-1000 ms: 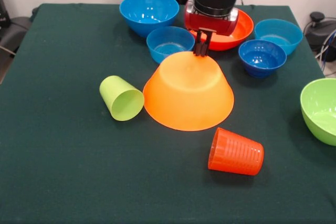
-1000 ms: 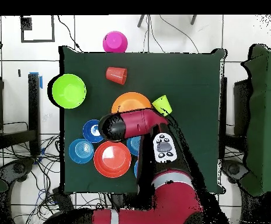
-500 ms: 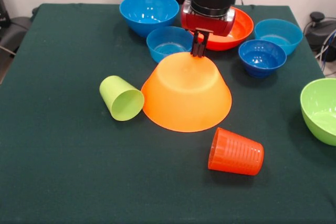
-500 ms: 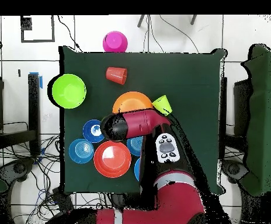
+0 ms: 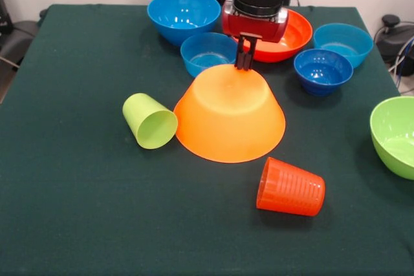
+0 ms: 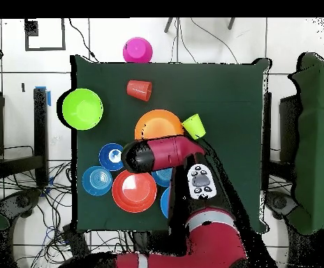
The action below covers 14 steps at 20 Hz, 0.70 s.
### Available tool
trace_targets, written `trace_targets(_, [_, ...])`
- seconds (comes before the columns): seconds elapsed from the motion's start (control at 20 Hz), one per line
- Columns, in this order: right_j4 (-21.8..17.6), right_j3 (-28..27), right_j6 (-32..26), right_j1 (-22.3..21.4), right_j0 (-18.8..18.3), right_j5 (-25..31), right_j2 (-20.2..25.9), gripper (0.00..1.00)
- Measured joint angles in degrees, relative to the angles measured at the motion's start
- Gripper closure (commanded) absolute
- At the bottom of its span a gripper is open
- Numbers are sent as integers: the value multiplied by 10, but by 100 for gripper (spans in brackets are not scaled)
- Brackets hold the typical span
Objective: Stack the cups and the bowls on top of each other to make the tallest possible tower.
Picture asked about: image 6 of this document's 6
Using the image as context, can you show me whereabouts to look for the grey tripod legs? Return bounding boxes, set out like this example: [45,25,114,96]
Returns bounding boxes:
[163,17,237,34]

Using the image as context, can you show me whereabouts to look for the black chair base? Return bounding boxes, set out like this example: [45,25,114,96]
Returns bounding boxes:
[0,188,43,224]

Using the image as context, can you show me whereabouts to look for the dark green tablecloth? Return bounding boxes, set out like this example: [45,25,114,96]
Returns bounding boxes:
[71,54,272,232]

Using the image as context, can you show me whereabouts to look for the dark grey chair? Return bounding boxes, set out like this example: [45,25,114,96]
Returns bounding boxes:
[264,191,299,221]

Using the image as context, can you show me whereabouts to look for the medium blue bowl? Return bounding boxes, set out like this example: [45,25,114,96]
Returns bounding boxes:
[159,186,171,219]

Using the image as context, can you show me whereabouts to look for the small light blue bowl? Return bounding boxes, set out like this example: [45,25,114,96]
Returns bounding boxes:
[151,167,174,188]
[82,165,113,197]

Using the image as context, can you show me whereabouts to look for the large light orange bowl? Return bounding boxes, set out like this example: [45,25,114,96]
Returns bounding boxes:
[133,108,186,141]

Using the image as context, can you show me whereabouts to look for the light green bowl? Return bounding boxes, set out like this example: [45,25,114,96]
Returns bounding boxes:
[61,88,105,131]

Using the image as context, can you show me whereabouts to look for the black bench frame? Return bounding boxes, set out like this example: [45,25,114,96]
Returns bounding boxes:
[0,87,50,188]

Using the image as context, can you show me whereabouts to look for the black power strip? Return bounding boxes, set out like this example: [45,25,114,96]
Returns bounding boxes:
[62,224,92,259]

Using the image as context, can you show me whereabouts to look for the red-orange cup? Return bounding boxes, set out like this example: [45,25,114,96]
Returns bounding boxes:
[126,80,154,103]

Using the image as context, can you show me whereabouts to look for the large pink bowl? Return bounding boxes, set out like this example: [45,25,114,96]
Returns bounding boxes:
[122,36,154,64]

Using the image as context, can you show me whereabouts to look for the shallow red-orange bowl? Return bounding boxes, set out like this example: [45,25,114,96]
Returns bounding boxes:
[111,169,158,214]

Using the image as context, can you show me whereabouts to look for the light green cup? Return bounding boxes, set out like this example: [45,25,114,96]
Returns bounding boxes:
[182,113,207,140]

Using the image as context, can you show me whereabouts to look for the small dark blue bowl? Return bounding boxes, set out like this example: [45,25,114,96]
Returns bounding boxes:
[98,142,126,172]

